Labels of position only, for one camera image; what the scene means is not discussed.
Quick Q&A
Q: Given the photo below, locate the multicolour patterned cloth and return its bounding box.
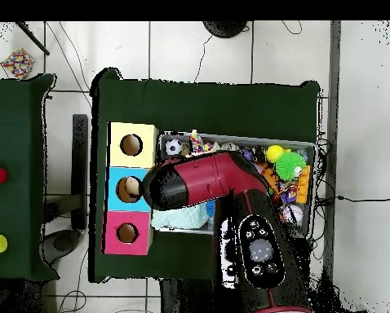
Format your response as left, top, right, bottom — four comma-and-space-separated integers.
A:
188, 130, 212, 154

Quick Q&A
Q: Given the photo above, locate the dark green table cloth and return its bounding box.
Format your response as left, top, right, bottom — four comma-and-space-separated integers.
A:
88, 68, 321, 283

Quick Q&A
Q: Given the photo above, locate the wooden box with three holes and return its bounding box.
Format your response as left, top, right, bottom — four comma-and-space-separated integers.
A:
101, 121, 159, 256

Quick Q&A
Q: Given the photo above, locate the black power cable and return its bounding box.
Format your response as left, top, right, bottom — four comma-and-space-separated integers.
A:
315, 194, 390, 204

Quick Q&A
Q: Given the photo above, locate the mint green waffle cloth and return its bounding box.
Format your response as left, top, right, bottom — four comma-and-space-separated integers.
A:
150, 203, 212, 230

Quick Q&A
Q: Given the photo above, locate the green fuzzy ball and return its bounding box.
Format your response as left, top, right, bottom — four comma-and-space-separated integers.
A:
274, 151, 308, 182

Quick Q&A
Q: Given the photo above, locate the silver wire mesh bin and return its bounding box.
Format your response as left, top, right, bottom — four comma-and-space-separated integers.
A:
152, 130, 317, 241

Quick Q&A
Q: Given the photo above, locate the black round stand base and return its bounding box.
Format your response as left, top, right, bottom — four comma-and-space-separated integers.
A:
202, 20, 249, 39

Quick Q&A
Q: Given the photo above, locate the thin black stand cable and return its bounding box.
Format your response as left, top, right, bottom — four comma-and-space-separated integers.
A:
193, 33, 214, 84

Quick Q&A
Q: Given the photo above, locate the yellow tennis ball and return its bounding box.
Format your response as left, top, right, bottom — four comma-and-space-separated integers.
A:
265, 143, 285, 163

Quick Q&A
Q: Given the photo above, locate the white baseball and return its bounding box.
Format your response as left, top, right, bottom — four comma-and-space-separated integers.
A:
279, 204, 304, 226

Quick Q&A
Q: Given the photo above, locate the colourful bean bag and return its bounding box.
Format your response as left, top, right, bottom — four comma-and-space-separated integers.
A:
0, 47, 36, 79

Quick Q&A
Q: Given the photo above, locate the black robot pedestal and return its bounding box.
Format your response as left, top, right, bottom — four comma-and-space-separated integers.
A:
158, 278, 222, 313

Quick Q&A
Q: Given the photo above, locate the black and white soccer ball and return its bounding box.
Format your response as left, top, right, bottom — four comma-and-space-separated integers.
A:
164, 138, 184, 157

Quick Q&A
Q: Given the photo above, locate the dark green side table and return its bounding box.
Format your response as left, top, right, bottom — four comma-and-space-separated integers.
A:
0, 73, 59, 281

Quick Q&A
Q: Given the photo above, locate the black slanted rod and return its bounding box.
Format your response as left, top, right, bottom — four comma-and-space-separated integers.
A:
15, 20, 51, 56

